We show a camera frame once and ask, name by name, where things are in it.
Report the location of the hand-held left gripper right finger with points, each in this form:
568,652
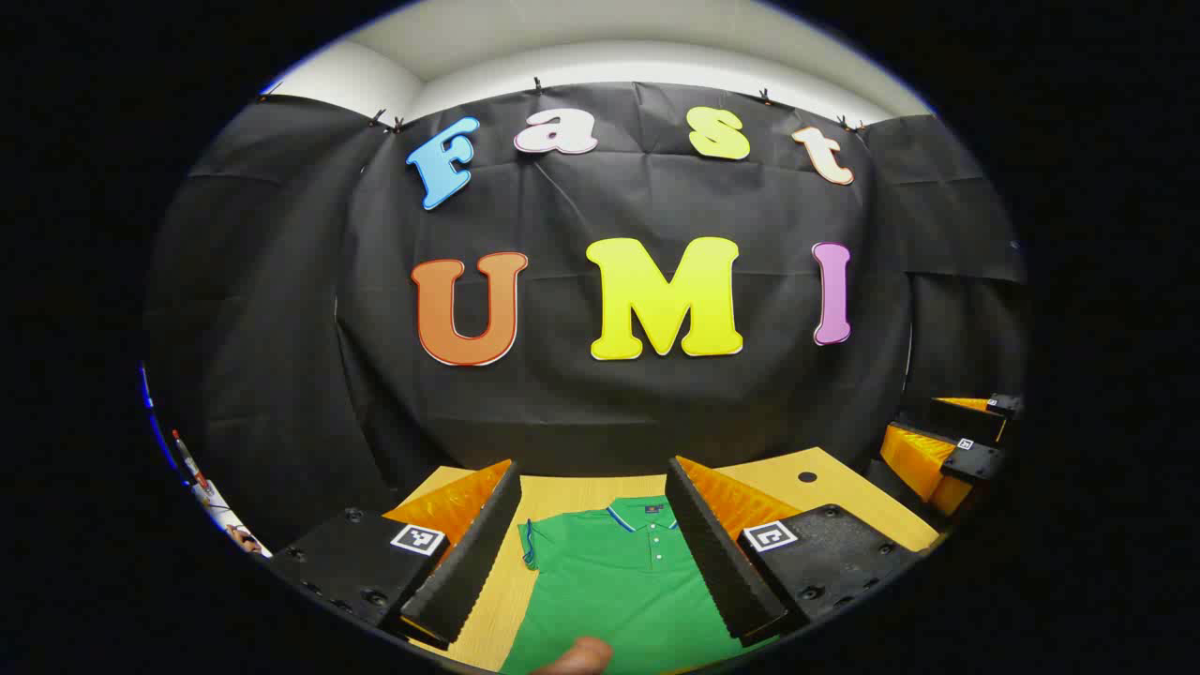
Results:
717,562

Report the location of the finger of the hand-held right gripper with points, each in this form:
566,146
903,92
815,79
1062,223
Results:
970,424
923,469

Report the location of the black backdrop cloth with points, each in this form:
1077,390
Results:
562,422

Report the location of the white side desk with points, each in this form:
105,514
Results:
220,511

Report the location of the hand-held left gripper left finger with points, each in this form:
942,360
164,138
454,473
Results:
469,562

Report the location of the green polo T-shirt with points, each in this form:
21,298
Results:
619,591

